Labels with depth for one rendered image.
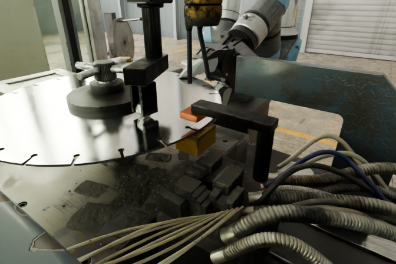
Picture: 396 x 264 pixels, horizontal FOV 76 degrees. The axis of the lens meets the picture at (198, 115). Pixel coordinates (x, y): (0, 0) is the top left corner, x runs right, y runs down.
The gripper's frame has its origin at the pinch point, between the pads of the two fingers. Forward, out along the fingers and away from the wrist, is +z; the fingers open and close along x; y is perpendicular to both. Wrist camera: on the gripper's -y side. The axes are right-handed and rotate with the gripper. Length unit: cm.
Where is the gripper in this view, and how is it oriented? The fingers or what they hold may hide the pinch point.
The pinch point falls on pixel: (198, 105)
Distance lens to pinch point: 51.0
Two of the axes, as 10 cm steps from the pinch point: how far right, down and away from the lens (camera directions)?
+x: -4.0, -5.9, -7.0
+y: -7.0, -3.0, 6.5
